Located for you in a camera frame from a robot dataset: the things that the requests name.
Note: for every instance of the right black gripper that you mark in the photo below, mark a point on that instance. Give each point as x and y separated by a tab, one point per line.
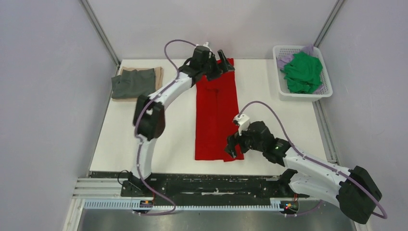
233	140

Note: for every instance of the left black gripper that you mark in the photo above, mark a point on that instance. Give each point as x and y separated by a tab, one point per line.
217	72

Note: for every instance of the red t shirt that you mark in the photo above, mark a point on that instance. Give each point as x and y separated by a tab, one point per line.
216	106

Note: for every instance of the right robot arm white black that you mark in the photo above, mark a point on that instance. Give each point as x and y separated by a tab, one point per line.
353	191

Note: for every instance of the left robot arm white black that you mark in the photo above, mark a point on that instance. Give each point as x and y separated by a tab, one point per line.
149	118

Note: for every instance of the lilac t shirt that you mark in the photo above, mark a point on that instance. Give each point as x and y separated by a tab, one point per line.
285	59

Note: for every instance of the folded beige t shirt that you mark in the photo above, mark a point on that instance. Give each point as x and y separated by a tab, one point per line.
159	72

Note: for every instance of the green t shirt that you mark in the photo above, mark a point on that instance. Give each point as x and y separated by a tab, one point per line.
302	73

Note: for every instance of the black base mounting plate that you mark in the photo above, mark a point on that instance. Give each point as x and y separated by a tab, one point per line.
199	189

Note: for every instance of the folded grey t shirt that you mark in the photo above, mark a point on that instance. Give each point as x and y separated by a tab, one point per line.
134	83

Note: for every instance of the white plastic basket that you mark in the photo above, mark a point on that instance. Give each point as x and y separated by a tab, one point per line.
323	91

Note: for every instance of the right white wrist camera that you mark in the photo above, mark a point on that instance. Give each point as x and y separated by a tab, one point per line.
242	121

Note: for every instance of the right aluminium table rail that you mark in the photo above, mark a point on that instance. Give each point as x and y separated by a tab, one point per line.
328	144

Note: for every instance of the right aluminium frame post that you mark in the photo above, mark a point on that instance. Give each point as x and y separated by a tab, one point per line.
329	21

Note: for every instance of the aluminium frame post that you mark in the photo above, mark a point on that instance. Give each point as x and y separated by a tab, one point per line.
100	31
329	21

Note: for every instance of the left aluminium frame post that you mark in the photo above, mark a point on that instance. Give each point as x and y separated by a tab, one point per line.
100	31

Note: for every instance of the white slotted cable duct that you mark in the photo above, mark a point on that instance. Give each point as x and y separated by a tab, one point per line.
147	205

